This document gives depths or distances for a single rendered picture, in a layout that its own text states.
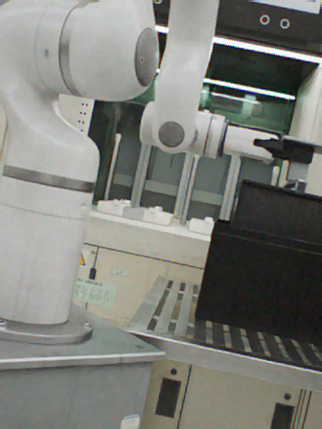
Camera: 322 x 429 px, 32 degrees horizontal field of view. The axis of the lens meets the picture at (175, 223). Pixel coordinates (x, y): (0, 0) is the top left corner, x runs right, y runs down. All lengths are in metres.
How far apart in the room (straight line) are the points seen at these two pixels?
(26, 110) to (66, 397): 0.35
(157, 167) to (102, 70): 1.66
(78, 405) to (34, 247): 0.20
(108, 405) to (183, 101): 0.54
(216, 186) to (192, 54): 1.30
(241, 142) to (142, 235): 0.46
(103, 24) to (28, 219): 0.25
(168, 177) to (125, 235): 0.92
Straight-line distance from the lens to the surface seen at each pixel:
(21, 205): 0.72
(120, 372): 0.74
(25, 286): 0.72
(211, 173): 2.33
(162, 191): 2.32
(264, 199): 1.03
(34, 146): 0.71
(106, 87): 0.71
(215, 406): 1.52
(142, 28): 0.72
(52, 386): 0.69
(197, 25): 1.10
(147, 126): 1.11
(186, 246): 1.44
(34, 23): 0.75
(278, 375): 0.85
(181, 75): 1.04
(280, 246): 1.00
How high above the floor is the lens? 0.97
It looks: 3 degrees down
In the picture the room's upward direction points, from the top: 12 degrees clockwise
